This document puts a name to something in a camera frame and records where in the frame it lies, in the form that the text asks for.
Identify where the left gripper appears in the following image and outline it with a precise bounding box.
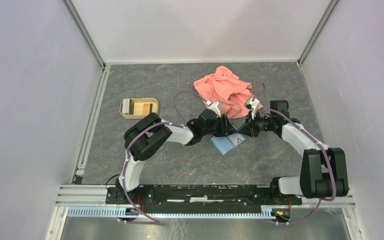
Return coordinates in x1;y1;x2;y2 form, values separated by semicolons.
201;113;237;137

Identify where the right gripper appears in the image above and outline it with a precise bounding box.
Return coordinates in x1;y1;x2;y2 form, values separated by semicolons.
237;109;275;138

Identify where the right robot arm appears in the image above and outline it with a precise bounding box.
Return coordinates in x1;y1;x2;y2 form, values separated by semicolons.
238;98;349;204

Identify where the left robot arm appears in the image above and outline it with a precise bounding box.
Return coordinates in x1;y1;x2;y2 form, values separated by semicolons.
116;109;237;204

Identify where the white VIP card in holder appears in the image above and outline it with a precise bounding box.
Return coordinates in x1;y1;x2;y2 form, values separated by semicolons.
228;133;246;146

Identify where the gold card in tray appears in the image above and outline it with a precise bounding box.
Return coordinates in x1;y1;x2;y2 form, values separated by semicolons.
141;103;154;116

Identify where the beige oval card tray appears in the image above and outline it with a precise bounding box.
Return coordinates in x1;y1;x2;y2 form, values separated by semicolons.
119;98;159;120

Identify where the stack of cards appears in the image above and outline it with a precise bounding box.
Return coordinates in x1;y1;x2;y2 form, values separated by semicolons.
120;98;135;115

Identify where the pink cloth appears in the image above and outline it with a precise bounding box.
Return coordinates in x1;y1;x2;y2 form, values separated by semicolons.
193;66;254;119

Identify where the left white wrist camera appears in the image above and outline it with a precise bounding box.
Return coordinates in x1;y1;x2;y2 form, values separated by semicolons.
206;100;223;118

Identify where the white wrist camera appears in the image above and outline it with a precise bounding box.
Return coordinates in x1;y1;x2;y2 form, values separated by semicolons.
244;96;261;120
206;100;223;118

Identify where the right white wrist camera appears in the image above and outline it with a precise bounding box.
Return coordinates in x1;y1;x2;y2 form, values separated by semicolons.
244;96;261;120

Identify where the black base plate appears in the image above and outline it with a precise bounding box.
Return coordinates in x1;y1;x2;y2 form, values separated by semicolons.
105;184;303;215

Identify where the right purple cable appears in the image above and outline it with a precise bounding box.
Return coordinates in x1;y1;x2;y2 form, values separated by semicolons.
261;82;338;226

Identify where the aluminium frame rail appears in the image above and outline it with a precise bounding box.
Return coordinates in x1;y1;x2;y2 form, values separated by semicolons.
57;64;112;197

